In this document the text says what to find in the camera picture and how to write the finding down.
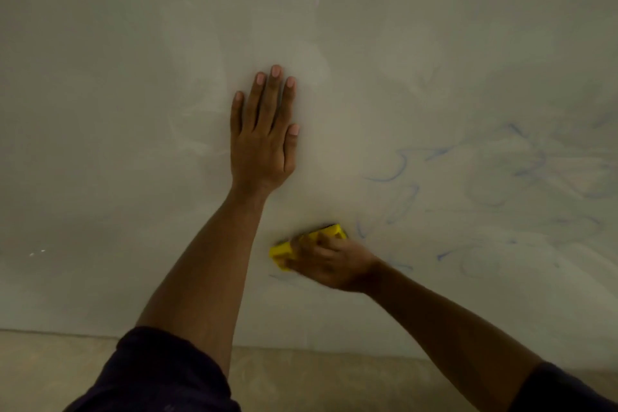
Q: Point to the yellow eraser sponge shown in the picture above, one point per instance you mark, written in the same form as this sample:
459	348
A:
281	252

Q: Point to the person's left forearm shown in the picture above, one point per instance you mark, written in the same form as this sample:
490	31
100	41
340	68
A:
203	276

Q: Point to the person's left little finger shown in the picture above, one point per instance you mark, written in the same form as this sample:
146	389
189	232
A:
236	112

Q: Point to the person's left middle finger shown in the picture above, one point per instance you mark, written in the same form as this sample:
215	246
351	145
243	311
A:
268	95

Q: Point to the person's left hand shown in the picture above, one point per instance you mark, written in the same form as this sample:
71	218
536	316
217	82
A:
258	156

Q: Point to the person's right fingers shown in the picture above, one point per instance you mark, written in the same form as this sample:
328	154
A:
309	252

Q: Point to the white whiteboard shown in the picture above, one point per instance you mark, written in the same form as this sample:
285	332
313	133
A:
434	88

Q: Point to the dark navy shirt sleeve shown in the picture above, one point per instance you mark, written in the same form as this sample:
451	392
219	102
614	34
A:
560	390
154	373

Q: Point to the person's right forearm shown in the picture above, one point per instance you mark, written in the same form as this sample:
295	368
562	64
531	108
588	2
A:
444	329

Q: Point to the person's right hand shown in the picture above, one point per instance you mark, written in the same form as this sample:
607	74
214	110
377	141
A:
333	262

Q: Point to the person's left thumb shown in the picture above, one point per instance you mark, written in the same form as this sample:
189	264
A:
291	146

